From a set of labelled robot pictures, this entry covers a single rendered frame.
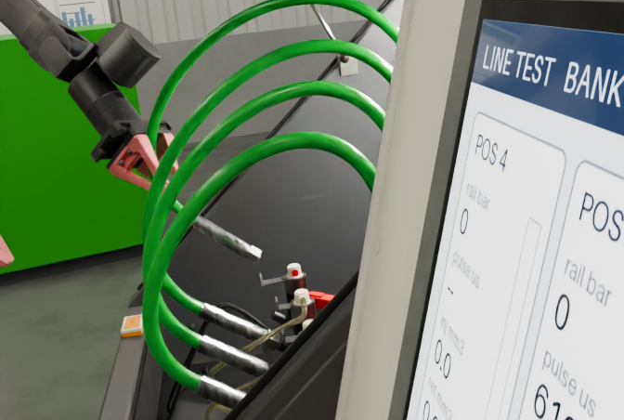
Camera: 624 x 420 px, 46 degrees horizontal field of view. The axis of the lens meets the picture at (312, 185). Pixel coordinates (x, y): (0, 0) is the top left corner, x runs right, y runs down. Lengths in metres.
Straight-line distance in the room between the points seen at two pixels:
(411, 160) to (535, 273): 0.18
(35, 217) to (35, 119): 0.53
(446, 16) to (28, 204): 3.90
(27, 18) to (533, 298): 0.94
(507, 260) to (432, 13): 0.19
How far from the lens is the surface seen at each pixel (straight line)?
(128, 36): 1.00
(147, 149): 0.94
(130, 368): 1.07
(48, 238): 4.27
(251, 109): 0.68
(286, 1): 0.88
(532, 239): 0.26
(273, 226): 1.21
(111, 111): 0.99
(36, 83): 4.12
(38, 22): 1.09
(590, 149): 0.24
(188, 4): 7.33
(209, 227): 0.96
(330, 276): 1.25
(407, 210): 0.42
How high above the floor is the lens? 1.43
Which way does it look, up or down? 16 degrees down
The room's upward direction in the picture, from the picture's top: 6 degrees counter-clockwise
